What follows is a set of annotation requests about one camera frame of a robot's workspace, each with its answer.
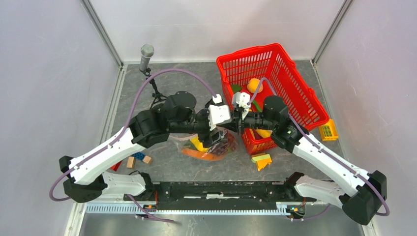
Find red plastic shopping basket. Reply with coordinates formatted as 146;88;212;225
216;43;329;156

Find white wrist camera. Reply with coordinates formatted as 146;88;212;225
208;94;232;131
232;92;250;112

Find yellow toy cheese wedge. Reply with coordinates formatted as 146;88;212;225
251;153;272;171

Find small wooden block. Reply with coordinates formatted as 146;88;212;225
126;156;136;169

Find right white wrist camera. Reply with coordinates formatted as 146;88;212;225
232;92;250;112

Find green chili pepper toy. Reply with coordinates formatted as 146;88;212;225
251;100;262;112

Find yellow toy crate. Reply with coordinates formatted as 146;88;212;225
319;119;339;141

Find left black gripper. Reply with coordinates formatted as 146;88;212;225
170;99;228;148

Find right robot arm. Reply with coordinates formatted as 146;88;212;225
226;92;390;225

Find microphone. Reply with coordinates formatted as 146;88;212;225
139;44;167;108

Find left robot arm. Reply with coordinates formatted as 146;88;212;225
60;91;231;203

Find purple toy grapes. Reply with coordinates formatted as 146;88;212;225
208;136;237;155

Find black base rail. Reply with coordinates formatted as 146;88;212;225
134;181;315;210

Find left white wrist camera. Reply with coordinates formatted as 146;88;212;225
208;94;232;131

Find red toy block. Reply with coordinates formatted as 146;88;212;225
111;161;122;172

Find blue toy block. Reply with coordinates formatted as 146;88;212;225
132;152;146;161

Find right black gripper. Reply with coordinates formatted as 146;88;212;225
218;106;276;136

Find clear zip top bag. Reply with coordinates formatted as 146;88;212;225
170;128;238;162

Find orange toy fruit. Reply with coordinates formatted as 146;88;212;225
246;78;264;93

